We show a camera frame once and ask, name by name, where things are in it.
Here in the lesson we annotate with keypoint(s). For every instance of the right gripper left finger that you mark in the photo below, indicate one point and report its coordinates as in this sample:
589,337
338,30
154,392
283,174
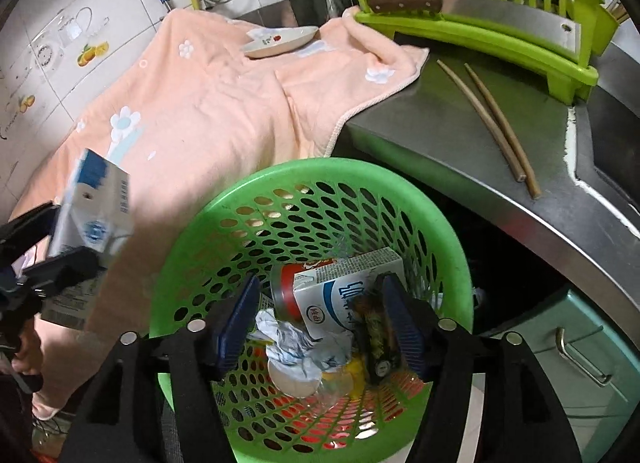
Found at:
232,318

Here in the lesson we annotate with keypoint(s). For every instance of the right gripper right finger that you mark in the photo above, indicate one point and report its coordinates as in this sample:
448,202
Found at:
408,318

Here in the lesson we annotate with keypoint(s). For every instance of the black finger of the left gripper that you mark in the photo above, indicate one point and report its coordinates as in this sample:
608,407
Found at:
65,267

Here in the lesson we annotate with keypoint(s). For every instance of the yellow snack wrapper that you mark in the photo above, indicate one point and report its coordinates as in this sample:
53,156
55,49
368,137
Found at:
375,337

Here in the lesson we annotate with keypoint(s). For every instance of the red paper cup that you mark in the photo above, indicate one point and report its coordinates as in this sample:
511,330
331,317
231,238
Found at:
281,286

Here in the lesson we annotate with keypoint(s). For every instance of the blue white milk carton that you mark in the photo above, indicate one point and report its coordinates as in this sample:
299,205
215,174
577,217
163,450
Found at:
323,294

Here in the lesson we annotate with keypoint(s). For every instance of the clear plastic cup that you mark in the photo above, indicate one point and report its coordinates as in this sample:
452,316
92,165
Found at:
343,383

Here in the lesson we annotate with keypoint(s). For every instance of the green plastic trash basket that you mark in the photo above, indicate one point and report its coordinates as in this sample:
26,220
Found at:
315,233

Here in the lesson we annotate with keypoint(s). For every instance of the person's left hand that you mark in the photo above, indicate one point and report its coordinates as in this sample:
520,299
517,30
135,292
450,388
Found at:
28,359

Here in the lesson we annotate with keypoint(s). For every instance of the crumpled white paper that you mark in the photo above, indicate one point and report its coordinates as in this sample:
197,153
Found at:
289,345

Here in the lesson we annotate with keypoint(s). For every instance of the teal cabinet drawer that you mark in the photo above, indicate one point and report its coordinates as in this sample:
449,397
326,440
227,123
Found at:
592,369

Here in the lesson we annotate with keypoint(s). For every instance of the peach flower towel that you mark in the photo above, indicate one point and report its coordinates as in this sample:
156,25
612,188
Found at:
191,117

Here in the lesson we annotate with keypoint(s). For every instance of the wooden chopstick right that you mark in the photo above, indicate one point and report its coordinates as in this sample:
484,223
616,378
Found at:
505,126

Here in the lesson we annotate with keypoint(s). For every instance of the wooden chopstick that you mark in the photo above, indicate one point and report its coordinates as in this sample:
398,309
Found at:
493,128
505,126

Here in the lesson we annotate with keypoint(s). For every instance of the wooden chopstick left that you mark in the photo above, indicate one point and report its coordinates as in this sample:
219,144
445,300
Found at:
493,128

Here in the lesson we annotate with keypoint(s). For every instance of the white ceramic dish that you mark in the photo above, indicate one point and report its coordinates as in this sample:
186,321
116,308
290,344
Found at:
269,42

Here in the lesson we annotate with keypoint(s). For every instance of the cleaver with wooden handle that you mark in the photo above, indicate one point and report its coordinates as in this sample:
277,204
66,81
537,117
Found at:
530,24

